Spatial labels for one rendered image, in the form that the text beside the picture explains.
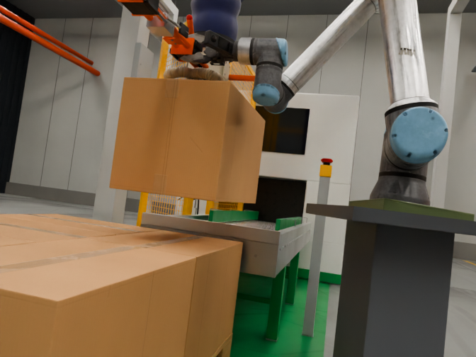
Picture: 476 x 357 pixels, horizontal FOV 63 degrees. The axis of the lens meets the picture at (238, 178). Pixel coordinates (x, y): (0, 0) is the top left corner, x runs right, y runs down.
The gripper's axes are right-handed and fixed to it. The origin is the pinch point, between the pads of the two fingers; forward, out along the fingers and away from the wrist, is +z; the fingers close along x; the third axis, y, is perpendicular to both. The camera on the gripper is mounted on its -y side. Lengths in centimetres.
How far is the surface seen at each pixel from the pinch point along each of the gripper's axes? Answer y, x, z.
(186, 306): -17, -84, -19
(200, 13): 17.9, 21.9, 2.5
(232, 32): 23.7, 16.8, -10.1
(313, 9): 912, 496, 41
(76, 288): -65, -70, -16
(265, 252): 52, -74, -30
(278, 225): 126, -64, -26
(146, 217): 54, -65, 31
